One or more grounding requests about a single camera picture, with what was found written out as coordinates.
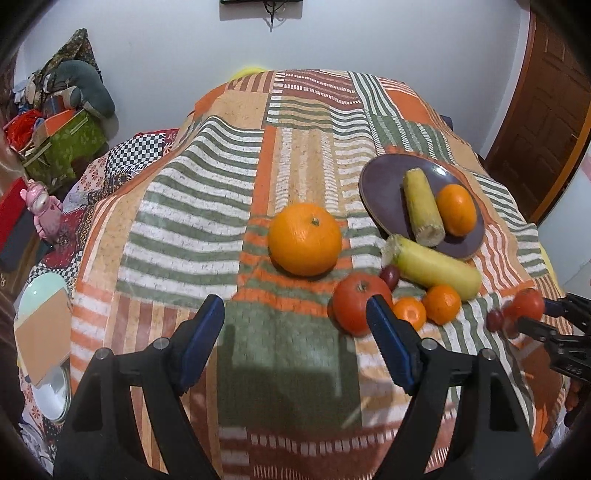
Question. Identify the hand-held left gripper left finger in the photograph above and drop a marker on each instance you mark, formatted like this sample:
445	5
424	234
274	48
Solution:
203	344

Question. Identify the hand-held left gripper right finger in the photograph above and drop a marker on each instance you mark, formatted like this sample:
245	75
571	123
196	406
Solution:
390	344

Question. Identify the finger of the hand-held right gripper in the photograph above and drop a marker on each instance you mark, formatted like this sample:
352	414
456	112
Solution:
556	308
535	326

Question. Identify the small red tomato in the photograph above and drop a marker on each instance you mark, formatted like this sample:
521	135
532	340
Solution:
524	304

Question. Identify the purple plate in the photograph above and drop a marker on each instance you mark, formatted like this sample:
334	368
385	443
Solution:
385	194

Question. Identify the small mandarin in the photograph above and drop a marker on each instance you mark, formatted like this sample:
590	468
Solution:
442	303
411	314

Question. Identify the dark red grape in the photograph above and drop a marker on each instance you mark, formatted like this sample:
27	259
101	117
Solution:
390	275
495	319

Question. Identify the large red tomato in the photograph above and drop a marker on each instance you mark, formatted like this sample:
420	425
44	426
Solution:
353	304

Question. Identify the corn cob with husk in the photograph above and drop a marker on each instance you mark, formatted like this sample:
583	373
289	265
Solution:
438	270

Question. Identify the large orange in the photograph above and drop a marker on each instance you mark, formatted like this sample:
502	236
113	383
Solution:
304	240

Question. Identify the bare yellow corn cob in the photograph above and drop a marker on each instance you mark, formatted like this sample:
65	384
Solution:
421	207

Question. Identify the medium orange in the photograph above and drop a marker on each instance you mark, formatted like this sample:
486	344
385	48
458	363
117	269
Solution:
456	210

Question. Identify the striped patchwork tablecloth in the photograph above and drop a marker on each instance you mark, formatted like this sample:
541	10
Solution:
194	198

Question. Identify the glass lid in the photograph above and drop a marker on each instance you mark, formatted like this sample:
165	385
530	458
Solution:
53	392

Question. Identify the brown cardboard piece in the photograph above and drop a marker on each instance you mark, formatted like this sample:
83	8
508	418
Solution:
41	339

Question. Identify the wooden door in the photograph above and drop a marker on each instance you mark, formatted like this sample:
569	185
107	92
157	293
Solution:
545	115

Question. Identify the pink toy figure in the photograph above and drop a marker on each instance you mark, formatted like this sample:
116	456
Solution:
44	210

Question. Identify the checkered patterned bedsheet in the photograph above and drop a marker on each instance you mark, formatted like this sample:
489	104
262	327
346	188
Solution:
134	147

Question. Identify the red box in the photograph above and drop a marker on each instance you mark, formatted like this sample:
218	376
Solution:
11	205

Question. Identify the green patterned box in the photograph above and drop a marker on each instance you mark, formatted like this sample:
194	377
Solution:
74	143

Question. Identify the yellow object behind table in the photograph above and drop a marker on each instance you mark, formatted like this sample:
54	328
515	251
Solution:
247	72

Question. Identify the red plastic bag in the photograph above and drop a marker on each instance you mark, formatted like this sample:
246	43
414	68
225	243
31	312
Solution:
21	129

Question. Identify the grey plush pillow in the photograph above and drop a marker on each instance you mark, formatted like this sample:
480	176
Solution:
87	85

